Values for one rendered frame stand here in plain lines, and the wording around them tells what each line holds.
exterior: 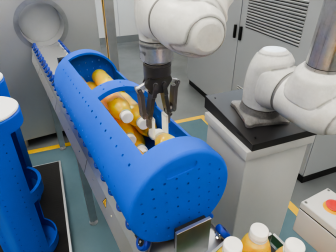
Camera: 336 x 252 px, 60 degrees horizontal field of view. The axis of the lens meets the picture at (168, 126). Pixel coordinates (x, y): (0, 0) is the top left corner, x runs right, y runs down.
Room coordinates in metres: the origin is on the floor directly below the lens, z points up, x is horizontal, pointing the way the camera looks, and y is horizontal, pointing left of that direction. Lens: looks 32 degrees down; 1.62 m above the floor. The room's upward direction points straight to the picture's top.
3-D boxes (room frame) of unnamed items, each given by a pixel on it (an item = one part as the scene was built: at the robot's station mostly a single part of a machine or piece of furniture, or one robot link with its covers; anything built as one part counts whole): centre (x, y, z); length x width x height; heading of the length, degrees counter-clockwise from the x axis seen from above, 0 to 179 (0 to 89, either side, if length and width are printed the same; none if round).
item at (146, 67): (0.74, 0.03, 1.32); 0.08 x 0.07 x 0.09; 119
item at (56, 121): (2.22, 0.99, 0.31); 0.06 x 0.06 x 0.63; 29
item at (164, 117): (0.76, 0.01, 1.16); 0.03 x 0.01 x 0.07; 29
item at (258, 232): (0.41, -0.20, 1.10); 0.04 x 0.04 x 0.02
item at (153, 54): (0.74, 0.03, 1.39); 0.09 x 0.09 x 0.06
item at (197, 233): (0.48, -0.06, 0.99); 0.10 x 0.02 x 0.12; 119
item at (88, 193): (1.36, 0.51, 0.31); 0.06 x 0.06 x 0.63; 29
